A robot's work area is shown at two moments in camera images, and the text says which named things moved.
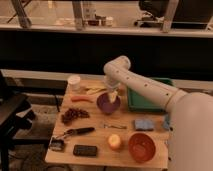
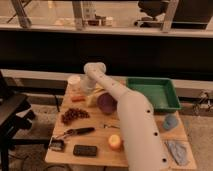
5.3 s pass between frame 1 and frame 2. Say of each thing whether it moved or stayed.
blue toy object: stayed
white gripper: moved
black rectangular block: stayed
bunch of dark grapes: stayed
